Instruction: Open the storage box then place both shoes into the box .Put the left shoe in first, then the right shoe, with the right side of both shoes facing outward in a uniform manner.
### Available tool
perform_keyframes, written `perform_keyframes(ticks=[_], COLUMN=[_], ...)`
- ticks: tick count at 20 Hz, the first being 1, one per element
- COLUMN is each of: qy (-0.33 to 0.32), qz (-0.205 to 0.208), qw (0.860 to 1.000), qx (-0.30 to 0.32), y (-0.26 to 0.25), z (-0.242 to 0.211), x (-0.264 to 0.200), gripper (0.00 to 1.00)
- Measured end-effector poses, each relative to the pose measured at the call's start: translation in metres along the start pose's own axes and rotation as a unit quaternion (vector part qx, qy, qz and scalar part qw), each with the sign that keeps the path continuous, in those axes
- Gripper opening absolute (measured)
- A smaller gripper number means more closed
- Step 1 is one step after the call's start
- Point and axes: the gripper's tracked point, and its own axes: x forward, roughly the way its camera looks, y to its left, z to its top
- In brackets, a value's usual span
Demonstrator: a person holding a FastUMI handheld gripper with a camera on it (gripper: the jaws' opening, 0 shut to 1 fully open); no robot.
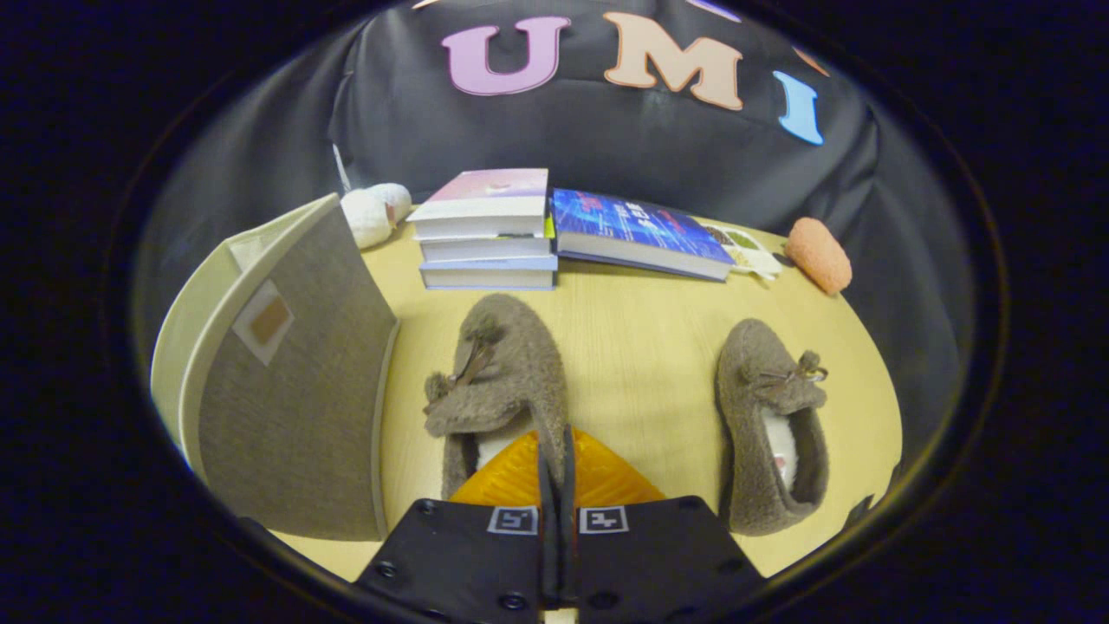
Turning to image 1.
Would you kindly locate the white patterned packet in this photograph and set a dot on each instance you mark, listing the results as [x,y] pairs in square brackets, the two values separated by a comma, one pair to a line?
[749,251]

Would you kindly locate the white middle book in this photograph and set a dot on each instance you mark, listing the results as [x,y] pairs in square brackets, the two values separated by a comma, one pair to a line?
[485,249]

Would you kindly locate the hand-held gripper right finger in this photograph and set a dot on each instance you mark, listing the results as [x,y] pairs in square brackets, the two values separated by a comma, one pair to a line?
[568,485]

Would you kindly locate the pink cover book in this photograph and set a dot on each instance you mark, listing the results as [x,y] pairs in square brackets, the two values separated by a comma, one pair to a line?
[485,204]

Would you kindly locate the white plush toy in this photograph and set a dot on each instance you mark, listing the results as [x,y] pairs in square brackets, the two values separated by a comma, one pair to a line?
[372,212]

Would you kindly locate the beige fabric storage box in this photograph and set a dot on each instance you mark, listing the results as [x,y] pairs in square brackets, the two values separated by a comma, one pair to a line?
[295,381]

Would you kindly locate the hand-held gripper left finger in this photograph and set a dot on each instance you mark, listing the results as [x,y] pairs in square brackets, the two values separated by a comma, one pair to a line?
[546,485]

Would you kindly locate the light blue cover book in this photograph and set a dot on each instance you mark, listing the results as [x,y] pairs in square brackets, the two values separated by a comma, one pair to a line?
[489,273]

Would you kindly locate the orange sponge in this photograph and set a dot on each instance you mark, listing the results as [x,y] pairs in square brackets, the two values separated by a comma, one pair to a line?
[819,254]

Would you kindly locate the black backdrop cloth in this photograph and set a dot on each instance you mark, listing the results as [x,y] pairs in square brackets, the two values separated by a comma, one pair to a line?
[606,147]

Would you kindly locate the brown fuzzy shoe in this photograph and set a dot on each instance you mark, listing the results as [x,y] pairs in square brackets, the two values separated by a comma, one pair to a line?
[762,416]
[511,373]

